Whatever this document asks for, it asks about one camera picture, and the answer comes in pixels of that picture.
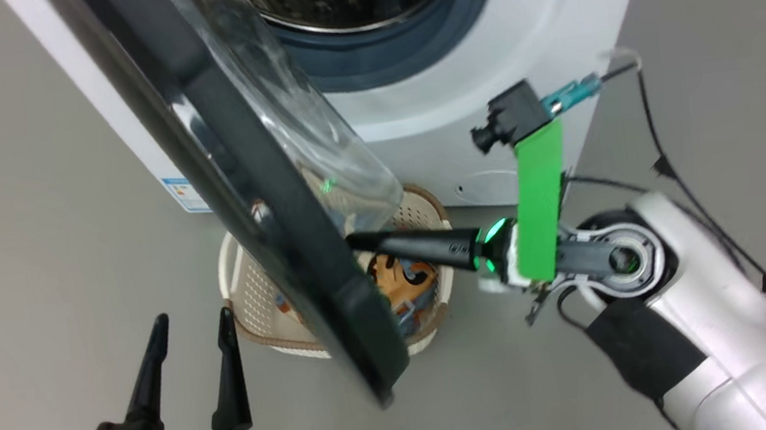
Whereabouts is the teal right camera connector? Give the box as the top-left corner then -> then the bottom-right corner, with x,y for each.
540,72 -> 607,118

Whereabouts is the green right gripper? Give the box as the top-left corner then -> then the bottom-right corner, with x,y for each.
335,119 -> 581,309

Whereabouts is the grey rubber door gasket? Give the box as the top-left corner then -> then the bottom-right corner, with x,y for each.
257,0 -> 508,102

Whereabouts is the blue white energy label sticker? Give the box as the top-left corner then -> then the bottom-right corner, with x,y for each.
161,174 -> 211,217

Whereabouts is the black round glass washer door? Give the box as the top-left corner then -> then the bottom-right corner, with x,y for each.
45,0 -> 429,430

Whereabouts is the white front-load washing machine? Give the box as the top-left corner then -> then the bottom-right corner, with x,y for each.
5,0 -> 683,259

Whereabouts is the round white drain filter cover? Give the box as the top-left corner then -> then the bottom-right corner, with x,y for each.
452,167 -> 524,211

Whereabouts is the cream perforated laundry basket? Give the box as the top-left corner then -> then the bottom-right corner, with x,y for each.
211,179 -> 466,376

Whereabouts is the blue garment with orange print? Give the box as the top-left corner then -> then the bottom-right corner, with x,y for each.
359,245 -> 446,343

